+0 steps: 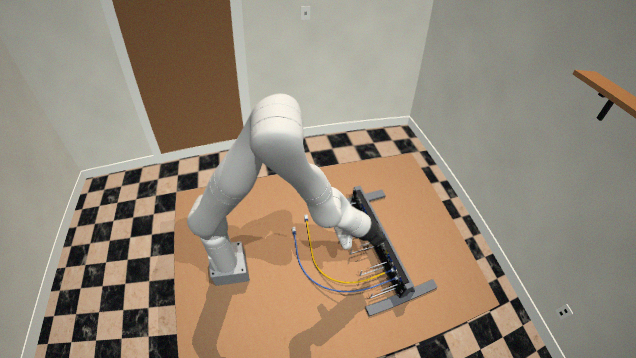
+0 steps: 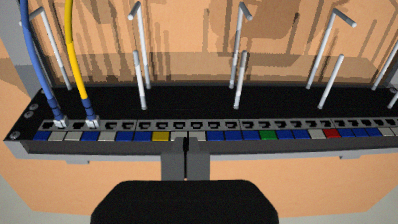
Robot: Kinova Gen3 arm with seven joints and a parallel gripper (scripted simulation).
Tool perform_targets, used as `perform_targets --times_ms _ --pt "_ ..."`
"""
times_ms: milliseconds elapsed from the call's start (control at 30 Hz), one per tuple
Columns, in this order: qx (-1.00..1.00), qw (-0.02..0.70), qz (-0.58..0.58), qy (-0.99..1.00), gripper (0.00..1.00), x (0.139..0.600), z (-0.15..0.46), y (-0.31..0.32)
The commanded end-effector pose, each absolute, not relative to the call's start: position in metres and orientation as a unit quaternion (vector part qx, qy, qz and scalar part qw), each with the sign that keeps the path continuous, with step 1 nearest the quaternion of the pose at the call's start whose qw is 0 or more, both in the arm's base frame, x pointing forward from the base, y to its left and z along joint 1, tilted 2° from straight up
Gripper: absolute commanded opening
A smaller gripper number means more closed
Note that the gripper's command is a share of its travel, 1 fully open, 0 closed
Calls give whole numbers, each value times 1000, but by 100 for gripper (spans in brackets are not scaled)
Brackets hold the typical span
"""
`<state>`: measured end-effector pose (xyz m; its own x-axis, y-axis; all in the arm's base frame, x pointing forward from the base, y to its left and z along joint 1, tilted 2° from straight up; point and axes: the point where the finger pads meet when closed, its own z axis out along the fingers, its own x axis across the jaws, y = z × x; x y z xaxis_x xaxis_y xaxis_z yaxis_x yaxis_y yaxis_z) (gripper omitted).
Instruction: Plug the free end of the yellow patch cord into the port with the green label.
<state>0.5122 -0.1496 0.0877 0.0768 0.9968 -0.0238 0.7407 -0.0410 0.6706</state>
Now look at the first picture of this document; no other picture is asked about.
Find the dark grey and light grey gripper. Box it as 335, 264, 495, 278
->
334, 211, 386, 250

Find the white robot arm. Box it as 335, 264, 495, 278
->
187, 94, 362, 273

